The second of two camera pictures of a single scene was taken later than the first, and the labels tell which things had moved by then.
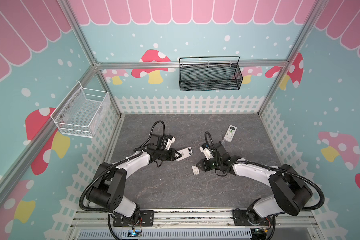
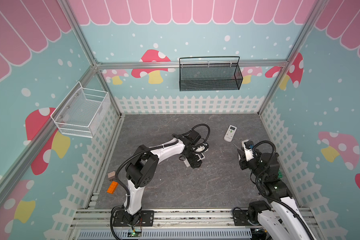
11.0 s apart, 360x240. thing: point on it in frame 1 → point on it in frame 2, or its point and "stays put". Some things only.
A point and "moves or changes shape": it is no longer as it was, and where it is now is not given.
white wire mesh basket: x=82 y=112 stays put
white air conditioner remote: x=230 y=133 stays put
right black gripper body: x=206 y=163 → x=243 y=160
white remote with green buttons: x=185 y=153 moves or changes shape
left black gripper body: x=166 y=155 → x=191 y=158
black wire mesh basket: x=210 y=73 stays put
